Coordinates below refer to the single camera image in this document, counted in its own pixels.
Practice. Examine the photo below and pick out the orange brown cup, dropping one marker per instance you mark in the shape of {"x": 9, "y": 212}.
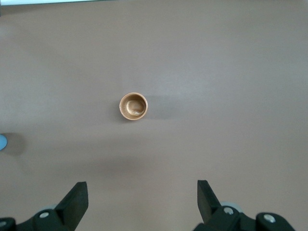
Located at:
{"x": 133, "y": 115}

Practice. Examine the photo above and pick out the white table edge rail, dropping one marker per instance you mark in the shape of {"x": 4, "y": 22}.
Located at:
{"x": 36, "y": 1}

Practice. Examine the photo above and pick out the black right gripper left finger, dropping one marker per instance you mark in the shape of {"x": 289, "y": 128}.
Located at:
{"x": 69, "y": 211}

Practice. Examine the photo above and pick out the blue cup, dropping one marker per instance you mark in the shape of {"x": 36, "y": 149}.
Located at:
{"x": 2, "y": 142}

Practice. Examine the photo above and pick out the brown table cover sheet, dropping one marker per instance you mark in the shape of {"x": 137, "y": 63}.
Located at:
{"x": 216, "y": 72}

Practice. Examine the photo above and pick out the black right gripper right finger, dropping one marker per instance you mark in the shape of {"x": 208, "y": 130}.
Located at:
{"x": 211, "y": 214}

